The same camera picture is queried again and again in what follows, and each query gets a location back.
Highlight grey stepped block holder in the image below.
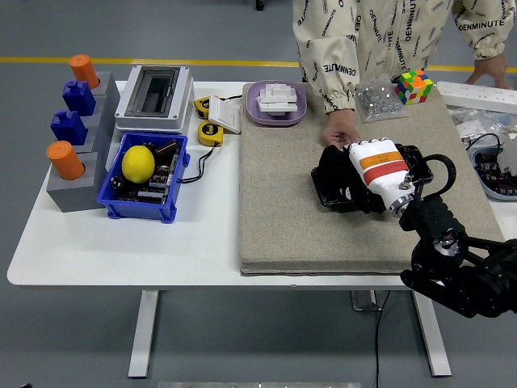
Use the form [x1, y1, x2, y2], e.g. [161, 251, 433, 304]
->
[46, 71, 123, 213]

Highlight black hanging power cable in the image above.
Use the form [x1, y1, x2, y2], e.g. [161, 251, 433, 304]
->
[373, 289, 392, 388]

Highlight black rag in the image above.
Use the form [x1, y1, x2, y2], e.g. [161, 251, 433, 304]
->
[317, 145, 387, 215]

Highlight person's right hand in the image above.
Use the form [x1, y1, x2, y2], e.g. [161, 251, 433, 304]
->
[321, 109, 363, 149]

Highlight person's left hand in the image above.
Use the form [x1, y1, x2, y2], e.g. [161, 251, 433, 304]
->
[464, 52, 511, 89]

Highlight white table leg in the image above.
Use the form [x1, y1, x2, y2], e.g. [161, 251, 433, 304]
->
[411, 294, 452, 377]
[128, 289, 159, 379]

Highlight blue rimmed parts tray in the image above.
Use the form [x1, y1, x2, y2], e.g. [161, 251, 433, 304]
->
[470, 145, 517, 202]

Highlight beige fabric mat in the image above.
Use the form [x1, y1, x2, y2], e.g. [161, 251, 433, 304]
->
[238, 82, 506, 278]

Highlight clear bag of metal nuts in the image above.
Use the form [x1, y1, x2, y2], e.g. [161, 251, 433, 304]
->
[355, 74, 412, 124]

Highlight blue block peg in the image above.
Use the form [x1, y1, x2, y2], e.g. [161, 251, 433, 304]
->
[50, 109, 89, 146]
[61, 80, 98, 115]

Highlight yellow tape measure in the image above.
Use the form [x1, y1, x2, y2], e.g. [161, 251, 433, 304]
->
[197, 120, 225, 147]
[194, 95, 213, 120]

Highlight white power strip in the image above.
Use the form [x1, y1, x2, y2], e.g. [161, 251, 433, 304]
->
[435, 80, 517, 114]

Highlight orange cylinder peg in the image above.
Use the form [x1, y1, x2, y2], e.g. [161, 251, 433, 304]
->
[45, 141, 86, 182]
[69, 54, 101, 90]

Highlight purple square bowl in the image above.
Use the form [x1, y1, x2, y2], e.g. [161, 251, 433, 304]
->
[246, 79, 308, 128]

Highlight white plastic parts pile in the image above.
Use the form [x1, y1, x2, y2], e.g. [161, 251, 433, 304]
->
[256, 82, 301, 117]

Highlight clear plastic bags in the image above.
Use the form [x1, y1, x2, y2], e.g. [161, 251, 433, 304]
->
[448, 103, 517, 142]

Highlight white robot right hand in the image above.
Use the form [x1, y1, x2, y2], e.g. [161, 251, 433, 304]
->
[341, 137, 416, 213]

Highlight person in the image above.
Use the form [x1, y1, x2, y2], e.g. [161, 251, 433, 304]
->
[292, 0, 517, 115]

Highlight white wall switch plate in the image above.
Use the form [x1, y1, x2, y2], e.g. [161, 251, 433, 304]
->
[208, 95, 243, 135]

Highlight grey metal part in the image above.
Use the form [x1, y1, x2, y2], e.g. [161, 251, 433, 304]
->
[498, 133, 517, 177]

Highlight yellow lemon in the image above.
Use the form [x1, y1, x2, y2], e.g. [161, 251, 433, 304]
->
[122, 145, 157, 185]

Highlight grey white electrical enclosure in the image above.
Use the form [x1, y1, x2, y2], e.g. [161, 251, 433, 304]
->
[115, 65, 195, 135]

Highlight thin black cable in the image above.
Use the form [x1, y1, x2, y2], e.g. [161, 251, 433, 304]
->
[466, 133, 504, 153]

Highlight black electronic circuit parts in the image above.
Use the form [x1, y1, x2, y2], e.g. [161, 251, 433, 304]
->
[110, 139, 182, 203]

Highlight blue plastic bin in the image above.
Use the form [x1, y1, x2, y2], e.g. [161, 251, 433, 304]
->
[96, 131, 192, 225]

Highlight black lanyard cord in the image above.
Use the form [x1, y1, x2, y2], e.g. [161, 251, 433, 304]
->
[180, 145, 216, 185]

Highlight colourful puzzle cube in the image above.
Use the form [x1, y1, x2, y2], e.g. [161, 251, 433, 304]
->
[395, 68, 435, 106]

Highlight metal under-table bracket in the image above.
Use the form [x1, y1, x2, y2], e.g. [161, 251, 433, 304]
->
[349, 289, 384, 312]

